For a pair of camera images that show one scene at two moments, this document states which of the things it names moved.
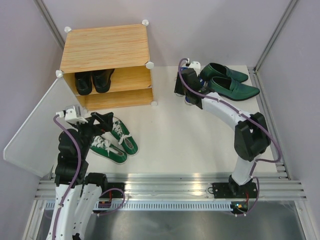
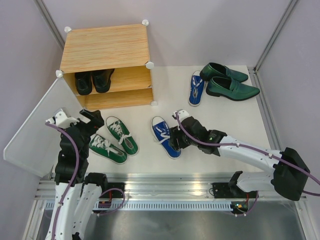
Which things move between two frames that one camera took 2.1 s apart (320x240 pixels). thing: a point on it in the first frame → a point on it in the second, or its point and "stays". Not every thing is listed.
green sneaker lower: x=103 y=147 stays
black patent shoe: x=102 y=79 stays
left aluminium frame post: x=50 y=22 stays
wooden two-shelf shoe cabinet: x=108 y=67 stays
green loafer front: x=231 y=89 stays
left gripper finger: x=109 y=117 → x=98 y=119
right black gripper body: x=188 y=91 → x=188 y=142
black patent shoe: x=84 y=83 stays
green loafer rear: x=212 y=70 stays
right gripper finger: x=180 y=87 → x=174 y=135
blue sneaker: x=179 y=88 → x=160 y=128
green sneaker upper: x=124 y=137 stays
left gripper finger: x=104 y=122 → x=86 y=116
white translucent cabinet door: x=35 y=147 stays
